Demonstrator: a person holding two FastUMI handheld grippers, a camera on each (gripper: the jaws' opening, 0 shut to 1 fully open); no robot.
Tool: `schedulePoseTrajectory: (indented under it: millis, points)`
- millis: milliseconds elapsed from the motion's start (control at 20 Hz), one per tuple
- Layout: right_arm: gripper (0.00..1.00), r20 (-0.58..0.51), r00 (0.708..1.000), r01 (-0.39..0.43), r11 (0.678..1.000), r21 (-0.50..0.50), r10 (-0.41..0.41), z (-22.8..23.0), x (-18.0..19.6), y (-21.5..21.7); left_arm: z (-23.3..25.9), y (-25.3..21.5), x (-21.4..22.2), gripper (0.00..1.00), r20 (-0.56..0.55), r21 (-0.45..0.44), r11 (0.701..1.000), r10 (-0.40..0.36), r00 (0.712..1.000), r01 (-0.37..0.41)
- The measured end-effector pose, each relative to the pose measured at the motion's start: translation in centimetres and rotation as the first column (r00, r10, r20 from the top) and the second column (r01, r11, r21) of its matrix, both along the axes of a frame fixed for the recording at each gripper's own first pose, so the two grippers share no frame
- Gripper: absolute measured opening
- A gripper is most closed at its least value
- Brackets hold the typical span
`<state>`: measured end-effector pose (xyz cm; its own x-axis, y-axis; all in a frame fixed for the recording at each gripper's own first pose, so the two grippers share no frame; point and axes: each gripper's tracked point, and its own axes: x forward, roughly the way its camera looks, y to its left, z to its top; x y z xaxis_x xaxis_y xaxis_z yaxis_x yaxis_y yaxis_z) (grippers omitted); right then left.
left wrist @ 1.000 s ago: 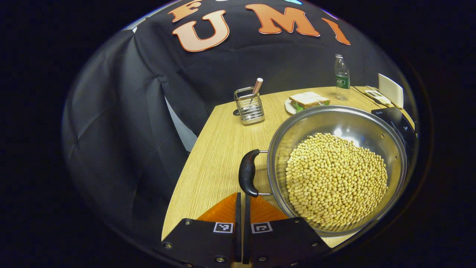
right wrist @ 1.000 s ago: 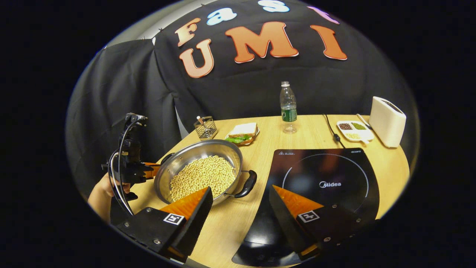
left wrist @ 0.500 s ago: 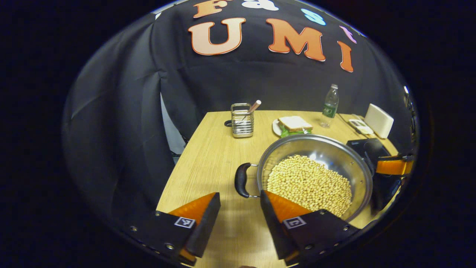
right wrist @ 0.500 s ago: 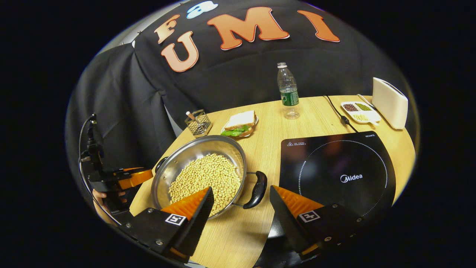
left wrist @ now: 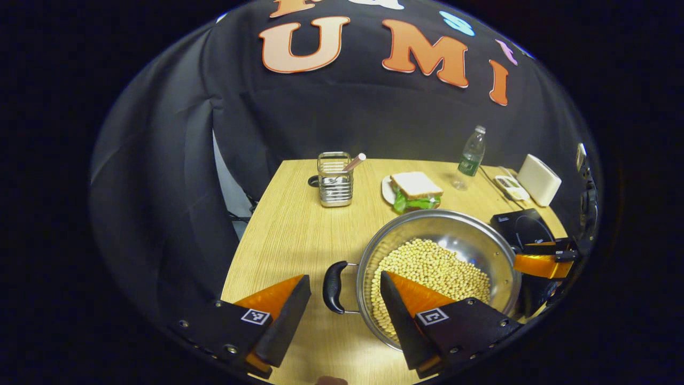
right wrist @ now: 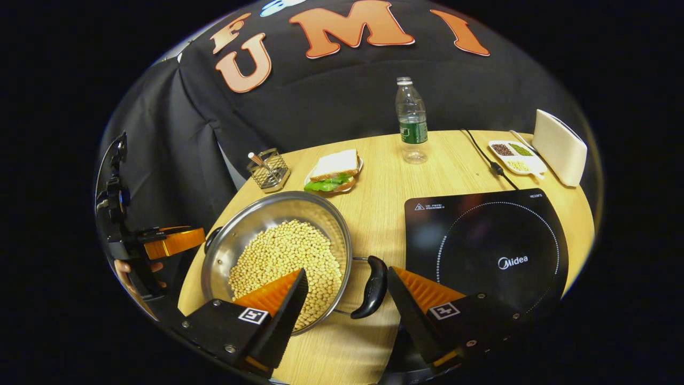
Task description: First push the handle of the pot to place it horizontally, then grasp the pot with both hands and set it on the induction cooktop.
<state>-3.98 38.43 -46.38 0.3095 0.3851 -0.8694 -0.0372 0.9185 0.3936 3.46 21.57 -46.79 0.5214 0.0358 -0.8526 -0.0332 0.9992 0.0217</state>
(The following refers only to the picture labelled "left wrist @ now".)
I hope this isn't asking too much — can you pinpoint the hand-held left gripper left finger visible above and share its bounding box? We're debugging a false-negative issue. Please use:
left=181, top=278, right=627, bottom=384
left=170, top=274, right=312, bottom=379

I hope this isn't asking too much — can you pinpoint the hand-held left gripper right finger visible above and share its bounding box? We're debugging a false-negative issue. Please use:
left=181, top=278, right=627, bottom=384
left=379, top=271, right=524, bottom=379

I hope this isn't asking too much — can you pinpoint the black induction cooktop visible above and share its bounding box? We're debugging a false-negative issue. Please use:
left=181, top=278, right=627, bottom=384
left=491, top=209, right=570, bottom=321

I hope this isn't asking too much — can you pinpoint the pile of yellow soybeans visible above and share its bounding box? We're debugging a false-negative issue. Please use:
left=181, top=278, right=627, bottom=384
left=370, top=238, right=491, bottom=340

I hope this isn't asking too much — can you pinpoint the steel pot with black handles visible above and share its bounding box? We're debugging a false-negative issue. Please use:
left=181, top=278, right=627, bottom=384
left=322, top=209, right=523, bottom=352

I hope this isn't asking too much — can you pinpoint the white toaster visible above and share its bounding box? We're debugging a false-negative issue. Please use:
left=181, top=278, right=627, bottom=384
left=516, top=154, right=562, bottom=207

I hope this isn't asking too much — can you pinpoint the clear plastic water bottle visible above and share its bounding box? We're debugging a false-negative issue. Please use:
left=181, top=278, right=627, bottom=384
left=453, top=126, right=487, bottom=191

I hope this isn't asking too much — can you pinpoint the white bread lettuce sandwich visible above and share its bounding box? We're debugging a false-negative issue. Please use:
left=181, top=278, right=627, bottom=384
left=390, top=172, right=444, bottom=213

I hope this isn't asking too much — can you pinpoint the black backdrop cloth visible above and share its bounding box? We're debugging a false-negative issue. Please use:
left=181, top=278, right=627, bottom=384
left=90, top=0, right=599, bottom=327

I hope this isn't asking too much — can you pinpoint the metal wire utensil holder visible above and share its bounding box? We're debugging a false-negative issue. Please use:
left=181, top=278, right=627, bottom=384
left=317, top=152, right=354, bottom=207

